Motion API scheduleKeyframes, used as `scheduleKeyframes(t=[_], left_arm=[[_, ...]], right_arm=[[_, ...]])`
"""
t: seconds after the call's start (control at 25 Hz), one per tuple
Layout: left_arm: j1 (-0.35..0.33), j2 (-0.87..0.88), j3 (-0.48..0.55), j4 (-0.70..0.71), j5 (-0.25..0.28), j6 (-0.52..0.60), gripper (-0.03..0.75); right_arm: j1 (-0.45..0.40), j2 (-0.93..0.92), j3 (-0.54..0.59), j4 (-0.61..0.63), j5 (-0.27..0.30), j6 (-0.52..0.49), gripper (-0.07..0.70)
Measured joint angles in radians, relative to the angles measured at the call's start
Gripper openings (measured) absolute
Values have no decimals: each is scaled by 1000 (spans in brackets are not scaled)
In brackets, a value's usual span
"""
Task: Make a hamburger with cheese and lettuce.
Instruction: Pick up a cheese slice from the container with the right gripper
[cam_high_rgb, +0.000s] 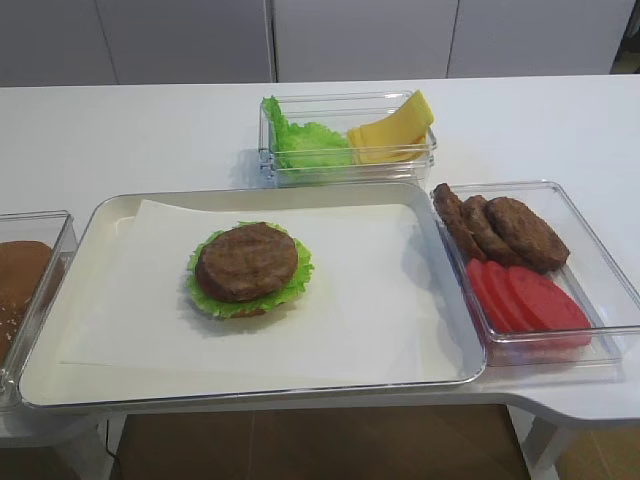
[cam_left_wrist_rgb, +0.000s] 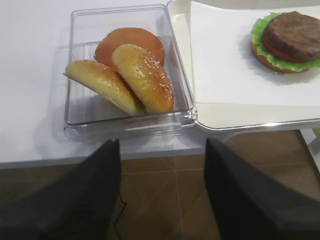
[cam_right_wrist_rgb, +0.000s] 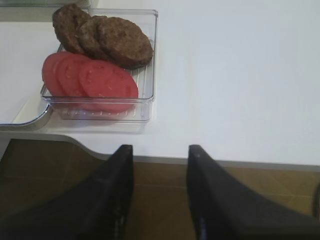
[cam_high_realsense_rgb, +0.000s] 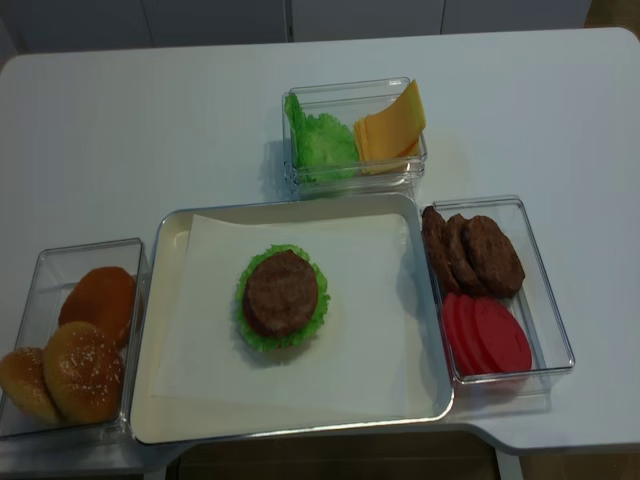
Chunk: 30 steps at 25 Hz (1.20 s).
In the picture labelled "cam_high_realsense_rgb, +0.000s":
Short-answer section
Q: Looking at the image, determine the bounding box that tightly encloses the green lettuce in container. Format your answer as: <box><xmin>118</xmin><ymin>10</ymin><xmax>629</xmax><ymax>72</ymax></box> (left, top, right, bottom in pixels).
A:
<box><xmin>284</xmin><ymin>94</ymin><xmax>359</xmax><ymax>183</ymax></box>

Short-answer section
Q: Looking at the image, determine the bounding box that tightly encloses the clear lettuce and cheese container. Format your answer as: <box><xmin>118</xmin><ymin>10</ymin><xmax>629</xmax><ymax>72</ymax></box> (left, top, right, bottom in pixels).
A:
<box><xmin>282</xmin><ymin>77</ymin><xmax>427</xmax><ymax>199</ymax></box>

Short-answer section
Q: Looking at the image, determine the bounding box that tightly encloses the green lettuce leaf on burger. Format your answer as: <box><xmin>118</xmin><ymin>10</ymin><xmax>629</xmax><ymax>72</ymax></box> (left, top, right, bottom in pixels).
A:
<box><xmin>235</xmin><ymin>244</ymin><xmax>330</xmax><ymax>353</ymax></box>

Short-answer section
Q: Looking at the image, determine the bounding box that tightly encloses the yellow cheese slice stack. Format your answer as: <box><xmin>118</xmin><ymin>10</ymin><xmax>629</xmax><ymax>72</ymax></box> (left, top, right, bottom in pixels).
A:
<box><xmin>354</xmin><ymin>80</ymin><xmax>426</xmax><ymax>175</ymax></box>

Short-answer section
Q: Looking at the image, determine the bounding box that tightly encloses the brown patty on burger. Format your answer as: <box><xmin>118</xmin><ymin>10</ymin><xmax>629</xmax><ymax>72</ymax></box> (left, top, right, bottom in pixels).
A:
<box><xmin>242</xmin><ymin>249</ymin><xmax>319</xmax><ymax>339</ymax></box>

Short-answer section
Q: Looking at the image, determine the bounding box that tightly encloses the white metal serving tray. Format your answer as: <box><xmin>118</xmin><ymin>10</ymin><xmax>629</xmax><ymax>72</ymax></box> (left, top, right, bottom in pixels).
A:
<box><xmin>131</xmin><ymin>193</ymin><xmax>453</xmax><ymax>444</ymax></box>

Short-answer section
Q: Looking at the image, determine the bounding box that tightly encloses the brown patty left in container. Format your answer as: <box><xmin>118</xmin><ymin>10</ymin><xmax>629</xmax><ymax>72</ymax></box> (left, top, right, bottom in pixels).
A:
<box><xmin>422</xmin><ymin>206</ymin><xmax>462</xmax><ymax>295</ymax></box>

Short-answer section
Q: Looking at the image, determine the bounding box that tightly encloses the white paper sheet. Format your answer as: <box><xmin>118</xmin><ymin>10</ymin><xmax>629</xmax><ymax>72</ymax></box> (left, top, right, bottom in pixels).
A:
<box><xmin>153</xmin><ymin>214</ymin><xmax>447</xmax><ymax>418</ymax></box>

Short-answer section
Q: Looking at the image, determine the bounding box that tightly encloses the red tomato slice left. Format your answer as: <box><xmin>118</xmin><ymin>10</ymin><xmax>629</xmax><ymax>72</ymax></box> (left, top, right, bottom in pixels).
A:
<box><xmin>442</xmin><ymin>293</ymin><xmax>471</xmax><ymax>376</ymax></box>

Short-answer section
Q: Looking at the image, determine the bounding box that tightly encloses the red tomato slice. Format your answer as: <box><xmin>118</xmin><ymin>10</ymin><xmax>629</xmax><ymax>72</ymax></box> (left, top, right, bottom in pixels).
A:
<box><xmin>473</xmin><ymin>298</ymin><xmax>533</xmax><ymax>373</ymax></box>
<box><xmin>442</xmin><ymin>293</ymin><xmax>471</xmax><ymax>376</ymax></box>
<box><xmin>456</xmin><ymin>295</ymin><xmax>494</xmax><ymax>375</ymax></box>

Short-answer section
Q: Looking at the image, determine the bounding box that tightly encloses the brown patty right in container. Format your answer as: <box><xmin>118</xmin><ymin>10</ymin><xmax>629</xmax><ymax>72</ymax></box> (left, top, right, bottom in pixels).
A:
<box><xmin>462</xmin><ymin>215</ymin><xmax>526</xmax><ymax>298</ymax></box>

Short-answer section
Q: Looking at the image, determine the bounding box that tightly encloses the red tomato slice middle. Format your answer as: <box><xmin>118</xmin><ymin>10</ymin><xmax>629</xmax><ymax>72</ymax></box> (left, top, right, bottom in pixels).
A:
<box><xmin>456</xmin><ymin>295</ymin><xmax>494</xmax><ymax>375</ymax></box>

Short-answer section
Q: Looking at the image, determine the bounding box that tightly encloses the red tomato slice right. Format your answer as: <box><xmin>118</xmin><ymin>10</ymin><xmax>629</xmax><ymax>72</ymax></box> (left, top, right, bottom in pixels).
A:
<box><xmin>473</xmin><ymin>298</ymin><xmax>533</xmax><ymax>373</ymax></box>

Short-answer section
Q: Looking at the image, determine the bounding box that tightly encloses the clear patty and tomato container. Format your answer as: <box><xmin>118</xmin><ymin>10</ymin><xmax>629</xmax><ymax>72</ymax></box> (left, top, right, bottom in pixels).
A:
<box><xmin>427</xmin><ymin>196</ymin><xmax>575</xmax><ymax>392</ymax></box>

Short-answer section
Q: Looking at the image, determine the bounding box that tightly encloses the orange bottom bun in container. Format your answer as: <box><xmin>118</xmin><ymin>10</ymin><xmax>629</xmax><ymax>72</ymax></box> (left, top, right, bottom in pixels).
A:
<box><xmin>58</xmin><ymin>266</ymin><xmax>136</xmax><ymax>348</ymax></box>

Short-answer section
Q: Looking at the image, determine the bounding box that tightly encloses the sesame top bun right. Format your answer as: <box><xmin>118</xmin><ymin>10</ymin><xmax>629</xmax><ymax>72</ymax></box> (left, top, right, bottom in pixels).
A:
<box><xmin>43</xmin><ymin>321</ymin><xmax>124</xmax><ymax>424</ymax></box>

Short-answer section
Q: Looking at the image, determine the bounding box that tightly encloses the sesame bun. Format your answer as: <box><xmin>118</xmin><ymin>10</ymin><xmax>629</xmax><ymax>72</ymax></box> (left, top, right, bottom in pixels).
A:
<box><xmin>1</xmin><ymin>347</ymin><xmax>62</xmax><ymax>425</ymax></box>
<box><xmin>43</xmin><ymin>321</ymin><xmax>124</xmax><ymax>424</ymax></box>

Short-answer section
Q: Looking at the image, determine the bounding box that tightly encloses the clear plastic bun container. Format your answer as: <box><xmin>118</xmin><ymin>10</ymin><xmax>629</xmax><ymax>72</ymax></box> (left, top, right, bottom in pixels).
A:
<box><xmin>1</xmin><ymin>238</ymin><xmax>151</xmax><ymax>444</ymax></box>

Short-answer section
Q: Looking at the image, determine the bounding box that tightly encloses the sesame top bun left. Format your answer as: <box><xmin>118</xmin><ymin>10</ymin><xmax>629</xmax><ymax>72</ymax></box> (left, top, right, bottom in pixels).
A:
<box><xmin>1</xmin><ymin>347</ymin><xmax>62</xmax><ymax>425</ymax></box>

